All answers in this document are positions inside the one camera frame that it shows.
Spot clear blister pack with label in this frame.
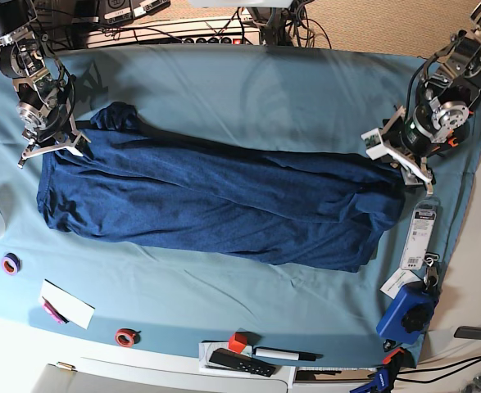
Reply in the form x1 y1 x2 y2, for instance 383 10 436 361
399 196 440 270

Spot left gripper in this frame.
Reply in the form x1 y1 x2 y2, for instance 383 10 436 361
400 106 449 157

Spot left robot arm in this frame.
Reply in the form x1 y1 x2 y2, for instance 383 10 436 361
401 2 481 160

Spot white power strip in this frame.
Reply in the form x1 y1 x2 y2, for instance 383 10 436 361
82 16 261 48

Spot blue orange bottom clamp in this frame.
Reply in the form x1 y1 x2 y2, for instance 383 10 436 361
350 347 413 393

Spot blue t-shirt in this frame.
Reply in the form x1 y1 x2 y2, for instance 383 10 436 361
37 102 405 272

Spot purple tape roll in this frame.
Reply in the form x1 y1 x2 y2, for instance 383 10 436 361
2 253 21 275

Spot white notepad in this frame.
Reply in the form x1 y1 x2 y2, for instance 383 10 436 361
39 280 95 329

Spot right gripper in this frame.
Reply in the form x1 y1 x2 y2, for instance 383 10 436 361
16 98 76 143

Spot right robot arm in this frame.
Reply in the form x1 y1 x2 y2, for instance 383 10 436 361
0 1 76 145

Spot black phone device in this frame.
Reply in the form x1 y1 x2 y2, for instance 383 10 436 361
454 326 481 341

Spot red cube block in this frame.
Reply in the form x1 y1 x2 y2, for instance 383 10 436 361
228 332 248 354

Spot light blue table cloth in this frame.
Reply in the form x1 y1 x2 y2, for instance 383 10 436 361
0 43 481 368

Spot white black marker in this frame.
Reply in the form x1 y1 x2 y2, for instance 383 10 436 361
252 346 323 362

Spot red tape roll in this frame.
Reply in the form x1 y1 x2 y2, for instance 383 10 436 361
115 328 141 348

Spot orange black utility knife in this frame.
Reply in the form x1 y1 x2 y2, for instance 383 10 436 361
434 128 470 158

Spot white paper tag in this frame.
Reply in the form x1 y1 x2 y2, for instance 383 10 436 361
380 269 420 299

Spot black remote control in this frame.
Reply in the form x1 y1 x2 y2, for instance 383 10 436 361
209 348 276 377

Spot blue box with black knob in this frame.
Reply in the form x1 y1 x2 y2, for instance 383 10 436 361
376 282 438 345

